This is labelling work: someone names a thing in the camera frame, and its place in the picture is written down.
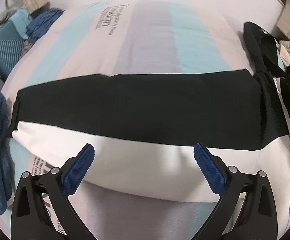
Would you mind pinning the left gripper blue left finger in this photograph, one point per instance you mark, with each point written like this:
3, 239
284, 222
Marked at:
30, 218

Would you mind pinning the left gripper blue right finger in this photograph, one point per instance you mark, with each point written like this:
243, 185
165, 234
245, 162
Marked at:
246, 208

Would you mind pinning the white and black hooded jacket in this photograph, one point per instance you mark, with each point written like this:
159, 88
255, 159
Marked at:
144, 127

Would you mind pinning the teal suitcase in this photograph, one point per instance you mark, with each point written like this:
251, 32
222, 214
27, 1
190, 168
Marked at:
11, 45

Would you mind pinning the dark blue garment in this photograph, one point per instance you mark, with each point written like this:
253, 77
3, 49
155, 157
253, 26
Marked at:
40, 25

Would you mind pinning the light blue garment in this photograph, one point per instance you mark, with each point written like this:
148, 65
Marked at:
21, 19

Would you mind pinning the striped bed duvet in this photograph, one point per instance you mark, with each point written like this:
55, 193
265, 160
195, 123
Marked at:
127, 38

